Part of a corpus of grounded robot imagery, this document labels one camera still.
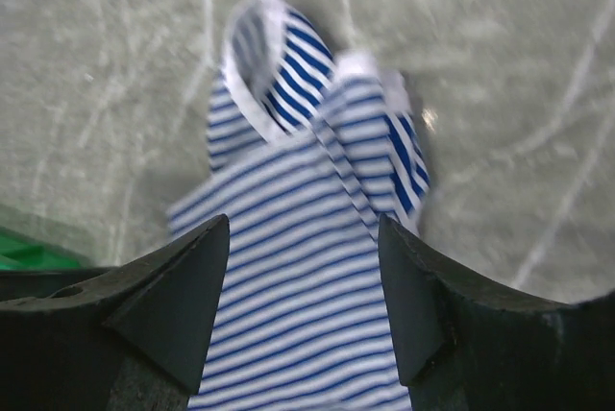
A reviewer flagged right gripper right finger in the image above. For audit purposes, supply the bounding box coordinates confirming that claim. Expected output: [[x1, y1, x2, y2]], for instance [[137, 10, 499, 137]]
[[378, 217, 614, 410]]

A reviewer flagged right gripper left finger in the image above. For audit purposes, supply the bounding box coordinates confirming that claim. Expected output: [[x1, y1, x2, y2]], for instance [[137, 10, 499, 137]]
[[1, 215, 230, 410]]

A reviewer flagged blue white striped tank top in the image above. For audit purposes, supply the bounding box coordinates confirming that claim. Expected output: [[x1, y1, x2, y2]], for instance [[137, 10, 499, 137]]
[[167, 0, 430, 410]]

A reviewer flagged green plastic basket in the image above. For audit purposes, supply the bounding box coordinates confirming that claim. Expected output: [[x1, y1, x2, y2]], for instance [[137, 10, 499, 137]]
[[1, 228, 86, 271]]

